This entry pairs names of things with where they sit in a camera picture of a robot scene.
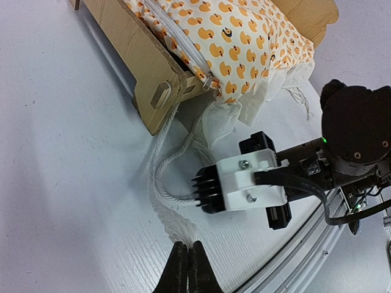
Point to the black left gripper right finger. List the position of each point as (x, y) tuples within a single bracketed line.
[(201, 277)]

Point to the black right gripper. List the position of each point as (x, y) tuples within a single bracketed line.
[(354, 149)]

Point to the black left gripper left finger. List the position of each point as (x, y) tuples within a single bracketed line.
[(174, 277)]

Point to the wooden pet bed frame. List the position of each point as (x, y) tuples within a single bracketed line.
[(162, 81)]

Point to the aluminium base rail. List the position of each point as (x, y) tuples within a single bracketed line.
[(299, 260)]

